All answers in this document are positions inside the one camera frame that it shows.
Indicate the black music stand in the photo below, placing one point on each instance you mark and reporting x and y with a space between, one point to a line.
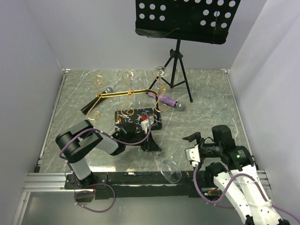
204 21

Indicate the gold wine glass rack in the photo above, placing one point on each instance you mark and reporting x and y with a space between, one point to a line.
98 80

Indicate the black microphone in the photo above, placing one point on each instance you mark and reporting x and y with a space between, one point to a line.
86 108

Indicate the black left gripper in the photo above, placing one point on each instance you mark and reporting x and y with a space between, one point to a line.
150 145

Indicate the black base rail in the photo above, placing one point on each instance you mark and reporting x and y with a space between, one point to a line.
134 184

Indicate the purple glitter microphone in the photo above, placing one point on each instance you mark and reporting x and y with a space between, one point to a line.
168 101

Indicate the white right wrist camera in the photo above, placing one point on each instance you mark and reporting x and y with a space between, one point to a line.
193 156

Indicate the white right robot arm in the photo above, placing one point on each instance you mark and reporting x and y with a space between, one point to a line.
235 175

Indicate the black marble rack base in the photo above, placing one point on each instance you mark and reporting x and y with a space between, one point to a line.
137 118

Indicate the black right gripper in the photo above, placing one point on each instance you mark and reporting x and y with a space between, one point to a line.
196 135

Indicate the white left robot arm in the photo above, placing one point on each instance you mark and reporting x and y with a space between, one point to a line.
79 140

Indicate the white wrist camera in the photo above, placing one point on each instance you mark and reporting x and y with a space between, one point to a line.
145 124
193 156

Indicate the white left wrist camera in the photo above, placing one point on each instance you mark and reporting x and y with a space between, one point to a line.
145 124

